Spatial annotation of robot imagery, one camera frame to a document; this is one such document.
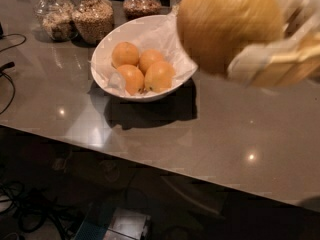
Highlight black cables on floor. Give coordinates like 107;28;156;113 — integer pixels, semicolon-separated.
0;180;84;240

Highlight white oval bowl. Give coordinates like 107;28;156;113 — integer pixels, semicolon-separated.
90;14;199;103

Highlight black cable on table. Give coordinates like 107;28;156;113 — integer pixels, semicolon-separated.
0;33;27;116

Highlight glass jar dark granola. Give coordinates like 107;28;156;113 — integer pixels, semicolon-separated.
123;0;162;20

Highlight orange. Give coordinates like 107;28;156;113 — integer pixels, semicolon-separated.
177;0;284;76
111;42;139;68
117;64;144;95
144;61;175;93

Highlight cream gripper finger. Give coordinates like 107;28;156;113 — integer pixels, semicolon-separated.
227;30;320;88
276;0;320;37

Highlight glass jar pale cereal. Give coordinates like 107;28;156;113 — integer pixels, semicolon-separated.
34;0;77;42

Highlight white paper liner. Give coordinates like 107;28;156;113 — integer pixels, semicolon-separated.
87;7;199;97

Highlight glass jar brown grains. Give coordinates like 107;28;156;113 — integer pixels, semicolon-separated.
72;0;114;45

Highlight orange middle small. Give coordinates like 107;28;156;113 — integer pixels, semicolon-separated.
139;49;164;74

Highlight metal box on floor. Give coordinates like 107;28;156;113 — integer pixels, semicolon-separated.
73;207;152;240

